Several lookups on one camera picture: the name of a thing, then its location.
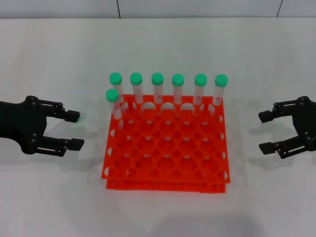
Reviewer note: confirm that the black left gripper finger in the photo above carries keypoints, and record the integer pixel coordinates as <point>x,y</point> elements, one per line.
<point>71,116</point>
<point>74,144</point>

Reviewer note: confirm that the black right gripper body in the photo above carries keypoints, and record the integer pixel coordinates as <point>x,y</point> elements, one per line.
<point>307,121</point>

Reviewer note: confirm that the orange plastic test tube rack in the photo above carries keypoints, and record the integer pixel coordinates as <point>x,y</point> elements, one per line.
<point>168,158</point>

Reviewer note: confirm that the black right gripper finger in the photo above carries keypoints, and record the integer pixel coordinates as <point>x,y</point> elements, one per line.
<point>266,116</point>
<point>267,148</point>

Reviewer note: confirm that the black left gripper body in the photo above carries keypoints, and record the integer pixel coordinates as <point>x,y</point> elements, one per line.
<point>22,123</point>

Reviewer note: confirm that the green-capped clear test tube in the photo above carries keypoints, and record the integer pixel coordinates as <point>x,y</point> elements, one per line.
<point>178,79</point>
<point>157,79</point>
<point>221,80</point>
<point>59,128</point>
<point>200,79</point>
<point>112,95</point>
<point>136,79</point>
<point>115,78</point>

